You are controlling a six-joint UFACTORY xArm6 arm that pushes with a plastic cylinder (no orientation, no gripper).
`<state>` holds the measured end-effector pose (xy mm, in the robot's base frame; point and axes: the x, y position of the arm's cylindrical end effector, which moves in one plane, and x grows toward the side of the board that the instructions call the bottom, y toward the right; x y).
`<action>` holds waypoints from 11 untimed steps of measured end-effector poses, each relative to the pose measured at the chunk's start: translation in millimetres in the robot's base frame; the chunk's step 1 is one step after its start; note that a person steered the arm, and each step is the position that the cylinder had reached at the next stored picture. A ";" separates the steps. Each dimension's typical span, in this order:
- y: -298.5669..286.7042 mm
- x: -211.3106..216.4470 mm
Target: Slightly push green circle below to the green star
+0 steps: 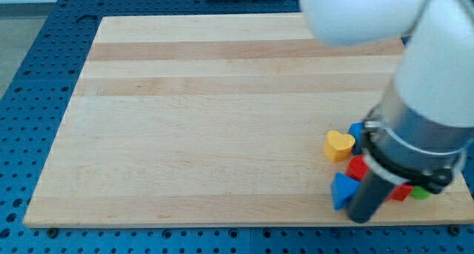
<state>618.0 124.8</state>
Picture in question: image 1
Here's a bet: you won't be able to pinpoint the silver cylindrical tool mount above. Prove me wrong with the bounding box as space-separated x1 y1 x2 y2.
361 83 473 194

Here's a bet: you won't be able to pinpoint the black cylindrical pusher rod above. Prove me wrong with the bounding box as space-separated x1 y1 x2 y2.
347 170 395 224

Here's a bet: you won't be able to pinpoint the green circle block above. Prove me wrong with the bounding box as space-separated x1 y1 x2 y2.
410 186 432 200

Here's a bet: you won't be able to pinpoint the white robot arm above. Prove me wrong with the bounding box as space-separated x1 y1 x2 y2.
299 0 473 223

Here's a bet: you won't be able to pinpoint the red block near green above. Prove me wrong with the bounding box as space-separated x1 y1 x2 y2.
386 184 413 201

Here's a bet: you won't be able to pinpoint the blue triangle block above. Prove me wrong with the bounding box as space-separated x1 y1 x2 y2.
330 173 361 210

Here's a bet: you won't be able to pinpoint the yellow heart block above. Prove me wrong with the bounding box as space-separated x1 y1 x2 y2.
323 130 356 163

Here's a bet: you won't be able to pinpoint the blue block behind heart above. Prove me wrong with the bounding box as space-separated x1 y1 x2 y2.
348 122 364 156

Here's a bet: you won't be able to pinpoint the wooden board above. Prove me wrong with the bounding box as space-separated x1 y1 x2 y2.
22 12 474 229

